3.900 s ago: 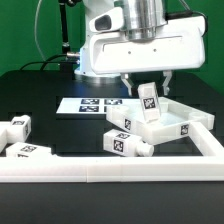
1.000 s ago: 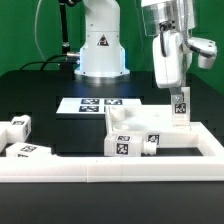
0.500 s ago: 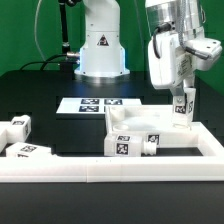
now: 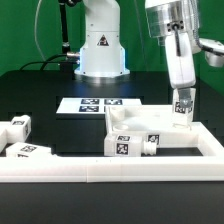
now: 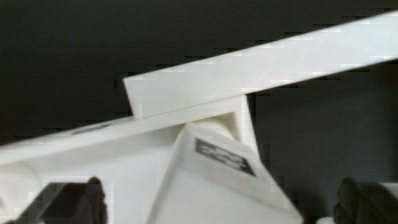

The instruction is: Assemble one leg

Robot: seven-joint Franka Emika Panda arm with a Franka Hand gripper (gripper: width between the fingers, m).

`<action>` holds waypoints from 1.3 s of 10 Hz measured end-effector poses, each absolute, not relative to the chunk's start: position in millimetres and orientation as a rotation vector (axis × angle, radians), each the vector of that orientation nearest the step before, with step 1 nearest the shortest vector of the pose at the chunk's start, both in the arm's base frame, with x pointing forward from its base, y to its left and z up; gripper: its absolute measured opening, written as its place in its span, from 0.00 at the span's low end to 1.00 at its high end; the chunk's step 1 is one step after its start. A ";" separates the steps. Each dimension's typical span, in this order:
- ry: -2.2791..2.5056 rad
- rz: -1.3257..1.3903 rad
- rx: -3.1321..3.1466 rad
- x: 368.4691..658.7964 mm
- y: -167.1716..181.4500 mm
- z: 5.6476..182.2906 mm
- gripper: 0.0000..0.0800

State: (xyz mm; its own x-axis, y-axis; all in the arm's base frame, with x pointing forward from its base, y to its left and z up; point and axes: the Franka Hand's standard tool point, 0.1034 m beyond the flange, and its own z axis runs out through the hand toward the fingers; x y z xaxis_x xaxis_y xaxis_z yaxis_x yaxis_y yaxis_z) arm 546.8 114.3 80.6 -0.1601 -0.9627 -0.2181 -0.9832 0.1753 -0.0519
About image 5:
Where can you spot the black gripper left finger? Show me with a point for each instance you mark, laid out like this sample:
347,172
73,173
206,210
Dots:
68,204

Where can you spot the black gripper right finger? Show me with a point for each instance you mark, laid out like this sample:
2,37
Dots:
366,203

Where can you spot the white square tabletop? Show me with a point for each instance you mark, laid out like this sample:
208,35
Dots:
118,151

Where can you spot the white table leg with tag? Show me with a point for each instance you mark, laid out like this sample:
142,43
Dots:
219,190

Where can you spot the white U-shaped fence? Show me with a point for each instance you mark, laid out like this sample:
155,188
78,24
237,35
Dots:
299,58

